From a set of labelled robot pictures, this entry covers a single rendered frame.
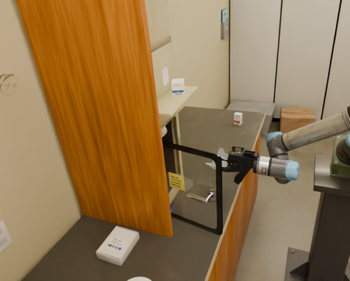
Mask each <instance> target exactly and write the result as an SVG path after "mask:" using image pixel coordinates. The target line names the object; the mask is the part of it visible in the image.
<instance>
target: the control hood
mask: <svg viewBox="0 0 350 281"><path fill-rule="evenodd" d="M184 88H185V93H184V95H179V96H173V95H172V89H171V90H170V91H169V92H168V93H167V94H166V95H164V96H163V97H162V98H161V99H160V100H159V101H158V102H157V104H158V109H159V118H160V127H162V126H163V125H164V124H165V123H166V122H167V121H168V120H169V119H170V118H171V117H172V116H173V115H174V114H175V113H176V112H177V111H178V110H179V109H180V108H181V107H182V106H183V105H184V104H185V103H186V102H187V101H188V100H189V99H190V97H191V96H192V95H193V94H194V93H195V92H196V91H197V90H198V88H199V87H198V86H184Z"/></svg>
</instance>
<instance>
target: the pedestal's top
mask: <svg viewBox="0 0 350 281"><path fill-rule="evenodd" d="M330 162H332V156H326V155H321V154H315V162H314V184H313V191H318V192H324V193H330V194H334V195H341V196H347V197H350V179H348V178H341V177H333V176H330Z"/></svg>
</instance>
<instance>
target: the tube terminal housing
mask: <svg viewBox="0 0 350 281"><path fill-rule="evenodd" d="M151 54H152V63H153V69H154V77H155V86H156V95H157V101H159V100H160V99H161V98H162V97H163V96H164V95H166V94H167V93H168V92H169V91H170V90H171V89H172V87H171V82H172V79H174V78H175V73H174V60H173V53H172V42H168V43H166V44H164V45H163V46H161V47H159V48H157V49H155V50H153V51H151ZM165 66H168V73H169V83H168V84H167V85H166V86H164V85H163V79H162V69H163V68H164V67H165ZM170 120H171V123H172V134H173V140H174V144H178V145H179V137H180V128H179V116H178V112H176V114H174V116H172V118H171V119H170ZM170 120H169V121H170ZM169 121H168V122H169ZM168 122H167V123H168ZM167 123H166V124H167ZM166 124H165V125H166ZM165 125H164V126H165ZM164 126H163V127H162V128H161V130H162V129H163V128H164Z"/></svg>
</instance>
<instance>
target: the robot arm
mask: <svg viewBox="0 0 350 281"><path fill-rule="evenodd" d="M347 131H350V106H348V107H346V109H345V111H343V112H341V113H338V114H335V115H332V116H330V117H327V118H325V119H322V120H319V121H317V122H314V123H311V124H309V125H306V126H304V127H301V128H299V129H296V130H293V131H290V132H288V133H285V134H282V133H281V132H273V133H270V134H268V135H267V136H266V143H267V144H266V145H267V148H268V151H269V155H270V157H264V156H258V153H259V152H255V151H248V150H245V148H243V147H235V146H232V151H231V152H229V154H226V153H225V152H224V149H223V148H219V150H218V153H217V154H218V155H219V156H220V157H221V158H222V171H223V172H239V173H238V174H236V175H235V178H234V182H235V183H236V184H239V183H241V182H242V181H243V179H244V177H245V176H246V174H247V173H248V172H249V171H250V169H251V168H253V173H258V175H265V176H271V177H274V179H275V180H276V181H277V182H278V183H280V184H287V183H289V182H290V181H291V180H294V181H296V180H297V179H298V174H299V166H300V164H299V162H295V161H292V160H289V157H288V153H287V152H288V151H290V150H293V149H296V148H299V147H302V146H305V145H308V144H311V143H314V142H317V141H320V140H323V139H326V138H329V137H332V136H335V135H338V134H341V133H344V132H347ZM235 148H241V151H237V149H235ZM335 152H336V155H337V157H338V159H339V160H340V161H341V162H342V163H344V164H346V165H349V166H350V132H349V133H348V134H347V135H346V138H345V139H342V140H341V141H340V142H339V143H338V145H337V147H336V150H335ZM227 164H228V165H227Z"/></svg>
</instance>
